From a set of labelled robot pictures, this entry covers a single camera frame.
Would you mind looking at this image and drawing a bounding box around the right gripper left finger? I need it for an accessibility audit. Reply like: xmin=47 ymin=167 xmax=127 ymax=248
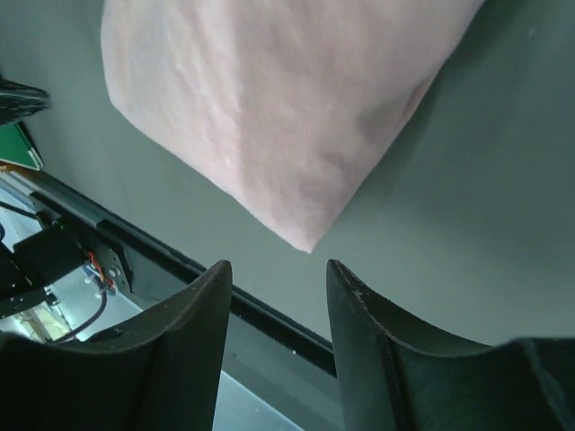
xmin=1 ymin=280 xmax=229 ymax=430

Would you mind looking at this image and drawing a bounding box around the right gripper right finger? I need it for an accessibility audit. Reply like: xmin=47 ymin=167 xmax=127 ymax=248
xmin=326 ymin=259 xmax=574 ymax=430

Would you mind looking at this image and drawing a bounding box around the pink t shirt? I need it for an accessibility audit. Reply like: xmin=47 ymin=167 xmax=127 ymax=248
xmin=101 ymin=1 xmax=481 ymax=252

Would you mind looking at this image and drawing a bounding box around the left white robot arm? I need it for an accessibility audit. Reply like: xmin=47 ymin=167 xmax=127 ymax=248
xmin=1 ymin=194 xmax=133 ymax=317

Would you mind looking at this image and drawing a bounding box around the green book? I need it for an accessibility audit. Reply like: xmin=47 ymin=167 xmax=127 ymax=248
xmin=1 ymin=123 xmax=43 ymax=171

